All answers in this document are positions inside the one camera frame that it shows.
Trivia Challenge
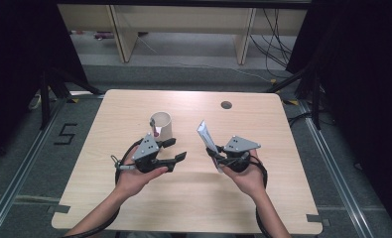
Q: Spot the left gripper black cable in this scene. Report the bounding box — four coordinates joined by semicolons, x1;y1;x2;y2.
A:
59;138;144;238

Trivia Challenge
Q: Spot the white floor object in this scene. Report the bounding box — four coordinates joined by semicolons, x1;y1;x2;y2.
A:
27;93;43;112

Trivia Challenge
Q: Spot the metal floor rail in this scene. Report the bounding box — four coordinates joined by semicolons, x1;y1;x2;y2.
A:
297;100;375;238
0;97;68;238

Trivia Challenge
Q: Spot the light wooden desk frame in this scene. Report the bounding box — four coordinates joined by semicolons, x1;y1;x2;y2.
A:
58;3;309;65

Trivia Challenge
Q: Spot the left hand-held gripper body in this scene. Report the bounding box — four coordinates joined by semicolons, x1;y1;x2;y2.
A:
130;132;172;175

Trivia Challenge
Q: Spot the black floor cable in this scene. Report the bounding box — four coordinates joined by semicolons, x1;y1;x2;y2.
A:
287;111;314;129

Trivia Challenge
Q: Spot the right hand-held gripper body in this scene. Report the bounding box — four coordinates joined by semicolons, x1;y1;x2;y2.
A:
217;135;262;174

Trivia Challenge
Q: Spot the black curtain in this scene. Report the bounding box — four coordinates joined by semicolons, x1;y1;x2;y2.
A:
285;0;392;229
0;0;89;167

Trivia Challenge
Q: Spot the black metal stand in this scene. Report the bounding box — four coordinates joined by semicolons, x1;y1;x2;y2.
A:
266;63;323;131
39;67;104;131

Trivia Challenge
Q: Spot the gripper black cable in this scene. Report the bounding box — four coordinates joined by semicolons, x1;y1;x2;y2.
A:
247;154;269;238
59;138;144;238

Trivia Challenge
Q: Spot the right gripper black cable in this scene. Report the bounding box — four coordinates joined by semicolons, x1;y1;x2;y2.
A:
247;154;269;238

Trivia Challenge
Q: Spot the white cup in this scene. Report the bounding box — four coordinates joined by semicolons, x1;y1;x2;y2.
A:
149;111;174;143

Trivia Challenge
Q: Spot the person's right hand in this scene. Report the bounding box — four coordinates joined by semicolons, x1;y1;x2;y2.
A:
220;150;267;199

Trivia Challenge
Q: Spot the person's left hand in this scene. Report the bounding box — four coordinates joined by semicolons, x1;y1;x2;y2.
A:
115;142;170;201

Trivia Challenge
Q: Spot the black hanging cable bundle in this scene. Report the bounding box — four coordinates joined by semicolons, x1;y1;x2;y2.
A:
249;8;296;79

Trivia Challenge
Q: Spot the grey tape piece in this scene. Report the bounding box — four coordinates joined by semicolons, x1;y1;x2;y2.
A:
47;204;71;214
306;213;330;228

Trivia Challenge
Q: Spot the white toothpaste tube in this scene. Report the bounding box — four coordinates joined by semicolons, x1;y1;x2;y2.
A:
196;119;225;175

